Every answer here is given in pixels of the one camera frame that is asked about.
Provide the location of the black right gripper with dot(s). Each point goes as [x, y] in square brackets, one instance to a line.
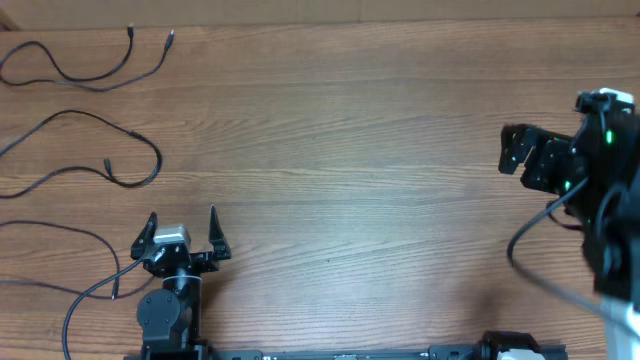
[544, 150]

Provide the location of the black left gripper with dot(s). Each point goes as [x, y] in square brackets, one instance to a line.
[208, 260]

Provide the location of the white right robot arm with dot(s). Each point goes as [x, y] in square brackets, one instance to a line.
[595, 177]

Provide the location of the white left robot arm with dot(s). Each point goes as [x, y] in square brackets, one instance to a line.
[170, 317]

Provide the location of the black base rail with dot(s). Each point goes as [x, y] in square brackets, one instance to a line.
[494, 345]

